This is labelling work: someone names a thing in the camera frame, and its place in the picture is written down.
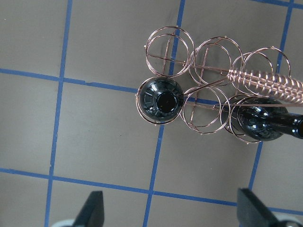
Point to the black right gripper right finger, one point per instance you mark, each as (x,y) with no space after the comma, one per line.
(251,212)

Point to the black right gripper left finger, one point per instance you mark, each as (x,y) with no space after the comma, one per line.
(92,212)

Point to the dark wine bottle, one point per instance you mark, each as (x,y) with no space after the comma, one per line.
(159,100)
(260,119)

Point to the copper wire wine basket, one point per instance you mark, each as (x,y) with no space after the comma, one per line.
(216,76)

